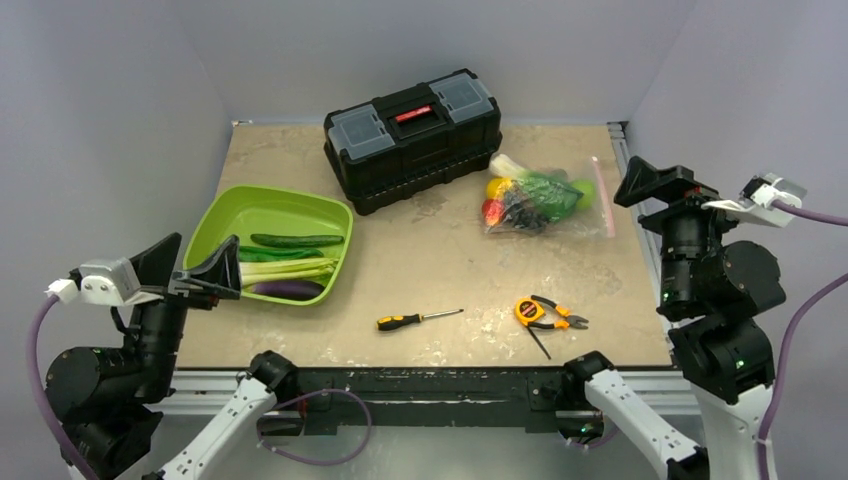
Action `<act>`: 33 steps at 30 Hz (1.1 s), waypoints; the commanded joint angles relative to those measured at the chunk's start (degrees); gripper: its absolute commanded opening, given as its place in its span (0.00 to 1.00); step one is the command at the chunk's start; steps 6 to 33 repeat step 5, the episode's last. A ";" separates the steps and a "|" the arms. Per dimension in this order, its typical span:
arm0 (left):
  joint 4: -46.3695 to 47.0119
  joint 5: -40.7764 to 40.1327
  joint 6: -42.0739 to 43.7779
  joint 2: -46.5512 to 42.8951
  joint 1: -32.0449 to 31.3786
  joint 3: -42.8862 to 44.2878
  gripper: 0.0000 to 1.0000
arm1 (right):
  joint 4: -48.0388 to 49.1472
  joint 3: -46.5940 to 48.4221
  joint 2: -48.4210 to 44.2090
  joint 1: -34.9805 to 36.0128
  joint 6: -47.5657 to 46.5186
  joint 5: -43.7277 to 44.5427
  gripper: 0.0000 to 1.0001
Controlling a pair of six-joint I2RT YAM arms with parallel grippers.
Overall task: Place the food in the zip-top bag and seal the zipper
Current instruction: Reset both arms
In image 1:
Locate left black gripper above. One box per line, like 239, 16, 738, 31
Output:
124, 230, 239, 396

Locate clear zip top bag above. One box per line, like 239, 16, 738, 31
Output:
481, 153, 616, 238

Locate green leafy vegetable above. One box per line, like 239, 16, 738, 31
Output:
514, 172, 581, 222

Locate black grape bunch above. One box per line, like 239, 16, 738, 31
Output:
502, 203, 550, 233

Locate white bok choy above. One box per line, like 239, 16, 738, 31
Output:
488, 153, 530, 179

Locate yellow pear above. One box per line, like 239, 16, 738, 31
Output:
485, 177, 513, 200

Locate green apple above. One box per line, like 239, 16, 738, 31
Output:
571, 179, 597, 211

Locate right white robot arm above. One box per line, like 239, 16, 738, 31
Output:
560, 156, 786, 479

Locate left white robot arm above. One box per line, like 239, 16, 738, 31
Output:
43, 233, 299, 479

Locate green chilli pepper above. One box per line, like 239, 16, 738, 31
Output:
238, 246, 324, 263

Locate green celery stalks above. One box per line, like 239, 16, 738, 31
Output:
239, 257, 338, 286

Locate green plastic tray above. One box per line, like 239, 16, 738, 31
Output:
183, 185, 353, 306

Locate green cucumber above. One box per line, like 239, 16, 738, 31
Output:
250, 233, 346, 249

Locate purple eggplant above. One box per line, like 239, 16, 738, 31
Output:
248, 279, 325, 301

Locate orange black pliers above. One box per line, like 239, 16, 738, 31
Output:
525, 295, 589, 360

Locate orange tape measure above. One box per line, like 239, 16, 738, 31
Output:
514, 297, 545, 327

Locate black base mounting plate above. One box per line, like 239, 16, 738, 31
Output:
258, 366, 615, 443

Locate black yellow screwdriver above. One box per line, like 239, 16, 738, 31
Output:
376, 309, 464, 332

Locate black plastic toolbox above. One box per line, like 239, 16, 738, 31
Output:
323, 69, 503, 216

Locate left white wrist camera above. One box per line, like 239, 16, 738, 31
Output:
45, 257, 164, 307

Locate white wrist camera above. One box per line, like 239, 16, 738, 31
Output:
45, 257, 164, 307
701, 173, 808, 228

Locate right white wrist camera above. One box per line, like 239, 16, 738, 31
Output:
701, 173, 808, 228

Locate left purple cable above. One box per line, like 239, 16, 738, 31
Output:
25, 294, 101, 480

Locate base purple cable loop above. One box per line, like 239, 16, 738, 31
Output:
255, 389, 374, 467

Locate aluminium frame rails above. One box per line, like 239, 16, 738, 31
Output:
119, 121, 740, 480

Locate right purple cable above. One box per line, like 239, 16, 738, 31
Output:
757, 201, 848, 480

